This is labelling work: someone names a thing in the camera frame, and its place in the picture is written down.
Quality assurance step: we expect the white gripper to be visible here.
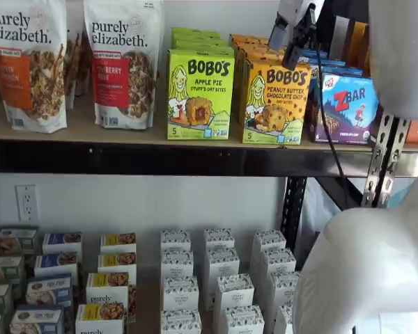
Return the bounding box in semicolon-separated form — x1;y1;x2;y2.
268;0;327;71

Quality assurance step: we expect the orange Bobo's peanut butter box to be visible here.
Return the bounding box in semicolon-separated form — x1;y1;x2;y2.
229;33;269;43
242;58;314;145
232;38;283;51
235;47;287;135

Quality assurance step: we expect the blue purple Zbar box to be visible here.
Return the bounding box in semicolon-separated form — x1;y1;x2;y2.
298;49;330;59
308;64;365;79
306;72;383;145
306;57;348;67

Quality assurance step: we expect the green Bobo's apple pie box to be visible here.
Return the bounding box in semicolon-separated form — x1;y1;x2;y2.
166;48;236;141
171;35;228;46
170;27;221;38
172;42;235;54

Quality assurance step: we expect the wooden shelf board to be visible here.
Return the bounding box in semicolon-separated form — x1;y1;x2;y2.
0;95;379;149
0;225;300;334

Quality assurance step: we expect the yellow label granola box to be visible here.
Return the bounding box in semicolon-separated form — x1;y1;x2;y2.
75;302;127;334
86;271;137;309
100;232;138;255
97;251;138;276

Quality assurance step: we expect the blue label granola box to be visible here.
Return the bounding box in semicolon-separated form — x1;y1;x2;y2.
24;273;74;310
41;232;84;255
9;305;66;334
33;251;80;279

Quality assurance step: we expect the granola bag red label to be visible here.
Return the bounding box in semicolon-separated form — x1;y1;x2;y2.
82;0;165;130

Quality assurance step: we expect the white patterned carton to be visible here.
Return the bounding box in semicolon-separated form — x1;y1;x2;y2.
203;228;236;251
206;246;241;279
160;308;203;334
222;304;265;334
274;304;296;334
214;273;256;309
268;270;301;309
160;248;195;279
162;276;200;312
258;247;297;276
160;228;192;252
252;228;288;252

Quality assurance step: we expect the granola bag orange label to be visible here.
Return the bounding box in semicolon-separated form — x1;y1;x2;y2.
0;0;70;134

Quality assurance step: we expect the black cable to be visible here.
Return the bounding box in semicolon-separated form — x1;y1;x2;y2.
311;20;355;212

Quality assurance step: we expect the black metal shelf frame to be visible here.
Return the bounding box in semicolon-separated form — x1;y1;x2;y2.
382;111;418;209
0;0;410;272

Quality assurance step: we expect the white wall power outlet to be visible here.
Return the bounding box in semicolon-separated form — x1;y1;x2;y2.
15;184;40;223

